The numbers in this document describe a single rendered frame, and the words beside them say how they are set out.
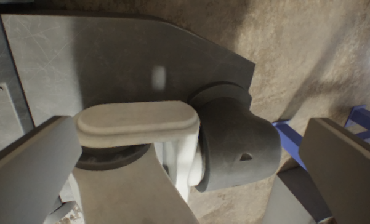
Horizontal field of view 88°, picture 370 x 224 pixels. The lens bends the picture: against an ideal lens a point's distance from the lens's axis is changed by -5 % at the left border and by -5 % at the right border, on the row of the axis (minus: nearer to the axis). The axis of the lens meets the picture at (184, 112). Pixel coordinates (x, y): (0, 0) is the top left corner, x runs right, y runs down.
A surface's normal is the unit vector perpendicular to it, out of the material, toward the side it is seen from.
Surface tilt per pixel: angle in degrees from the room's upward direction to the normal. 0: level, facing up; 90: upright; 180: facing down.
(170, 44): 0
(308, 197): 90
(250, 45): 0
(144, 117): 90
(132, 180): 90
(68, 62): 0
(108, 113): 90
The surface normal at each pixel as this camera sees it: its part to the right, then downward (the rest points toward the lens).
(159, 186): 0.08, -0.87
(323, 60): 0.27, 0.49
